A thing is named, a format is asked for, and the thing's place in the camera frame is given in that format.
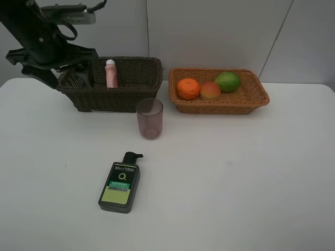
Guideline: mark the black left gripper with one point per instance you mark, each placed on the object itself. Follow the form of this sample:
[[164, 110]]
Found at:
[[40, 53]]

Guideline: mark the pink bottle white cap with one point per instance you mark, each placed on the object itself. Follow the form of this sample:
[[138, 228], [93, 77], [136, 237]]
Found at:
[[111, 74]]

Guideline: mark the orange mandarin fruit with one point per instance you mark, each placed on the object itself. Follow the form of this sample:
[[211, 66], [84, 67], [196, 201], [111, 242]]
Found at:
[[188, 89]]

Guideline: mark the red yellow peach fruit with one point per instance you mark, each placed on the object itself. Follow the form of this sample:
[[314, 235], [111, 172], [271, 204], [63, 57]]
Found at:
[[209, 91]]

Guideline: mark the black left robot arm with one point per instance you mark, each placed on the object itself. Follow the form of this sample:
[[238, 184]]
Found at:
[[25, 17]]

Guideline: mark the dark brown wicker basket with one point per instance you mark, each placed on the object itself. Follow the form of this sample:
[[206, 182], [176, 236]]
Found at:
[[137, 77]]

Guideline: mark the translucent purple plastic cup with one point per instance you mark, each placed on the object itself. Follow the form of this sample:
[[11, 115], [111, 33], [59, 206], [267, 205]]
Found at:
[[150, 118]]

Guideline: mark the dark green pump bottle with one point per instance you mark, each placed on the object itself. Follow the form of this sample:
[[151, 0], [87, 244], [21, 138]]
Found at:
[[120, 188]]

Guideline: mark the light orange wicker basket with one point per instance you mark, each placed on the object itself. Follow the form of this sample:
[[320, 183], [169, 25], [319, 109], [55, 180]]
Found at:
[[248, 97]]

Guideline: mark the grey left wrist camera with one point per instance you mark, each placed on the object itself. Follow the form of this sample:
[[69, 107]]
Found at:
[[71, 14]]

